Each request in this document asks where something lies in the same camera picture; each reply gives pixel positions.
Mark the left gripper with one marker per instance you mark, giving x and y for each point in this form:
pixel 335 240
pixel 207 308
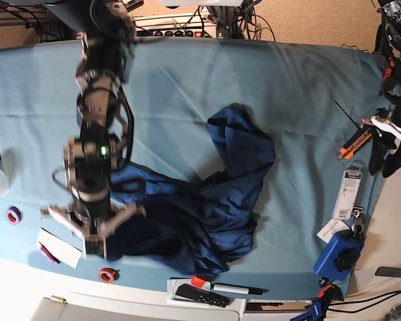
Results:
pixel 382 143

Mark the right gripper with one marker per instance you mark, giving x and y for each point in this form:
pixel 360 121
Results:
pixel 81 225

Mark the dark blue t-shirt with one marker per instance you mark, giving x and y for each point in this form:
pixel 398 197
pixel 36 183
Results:
pixel 197 228

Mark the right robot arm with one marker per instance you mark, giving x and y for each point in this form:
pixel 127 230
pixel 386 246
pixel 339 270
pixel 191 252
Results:
pixel 105 119

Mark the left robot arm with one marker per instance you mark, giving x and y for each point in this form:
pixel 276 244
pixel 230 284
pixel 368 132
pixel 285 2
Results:
pixel 388 44

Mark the orange black utility knife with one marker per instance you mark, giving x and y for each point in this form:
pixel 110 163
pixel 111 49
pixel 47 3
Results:
pixel 357 141

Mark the white paper card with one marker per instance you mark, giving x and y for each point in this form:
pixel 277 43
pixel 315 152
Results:
pixel 65 252

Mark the red tape roll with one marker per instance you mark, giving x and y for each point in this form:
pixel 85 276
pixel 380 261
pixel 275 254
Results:
pixel 108 275

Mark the pink marker pen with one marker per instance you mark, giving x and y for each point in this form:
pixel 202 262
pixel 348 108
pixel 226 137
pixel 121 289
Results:
pixel 48 255

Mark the packaged tool blister pack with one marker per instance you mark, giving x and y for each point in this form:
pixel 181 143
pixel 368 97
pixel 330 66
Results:
pixel 348 191

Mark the orange black clamp top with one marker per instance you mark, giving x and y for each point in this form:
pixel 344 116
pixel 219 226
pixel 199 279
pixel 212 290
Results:
pixel 385 87

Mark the purple tape roll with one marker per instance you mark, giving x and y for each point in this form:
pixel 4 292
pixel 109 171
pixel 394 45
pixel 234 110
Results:
pixel 13 215

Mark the white label card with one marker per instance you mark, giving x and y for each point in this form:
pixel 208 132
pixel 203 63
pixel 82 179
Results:
pixel 330 228

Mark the light blue table cloth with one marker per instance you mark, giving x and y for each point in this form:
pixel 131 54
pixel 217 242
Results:
pixel 174 86

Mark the black remote control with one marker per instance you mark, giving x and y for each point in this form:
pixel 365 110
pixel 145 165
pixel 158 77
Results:
pixel 202 296

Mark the red cube block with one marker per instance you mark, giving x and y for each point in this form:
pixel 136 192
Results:
pixel 197 282

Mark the black phone device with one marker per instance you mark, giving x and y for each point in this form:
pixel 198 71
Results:
pixel 388 272

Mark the blue box with knob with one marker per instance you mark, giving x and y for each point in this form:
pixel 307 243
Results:
pixel 340 256

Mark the white marker pen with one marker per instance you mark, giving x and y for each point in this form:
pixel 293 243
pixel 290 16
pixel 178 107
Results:
pixel 244 290

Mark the orange clamp bottom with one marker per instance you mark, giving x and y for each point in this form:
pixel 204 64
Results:
pixel 327 290

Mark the blue spring clamp bottom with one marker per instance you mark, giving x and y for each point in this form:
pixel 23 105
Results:
pixel 316 311

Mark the power strip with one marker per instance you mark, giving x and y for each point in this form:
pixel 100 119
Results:
pixel 177 25

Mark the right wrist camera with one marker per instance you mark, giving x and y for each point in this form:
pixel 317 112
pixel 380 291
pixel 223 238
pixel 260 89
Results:
pixel 95 245

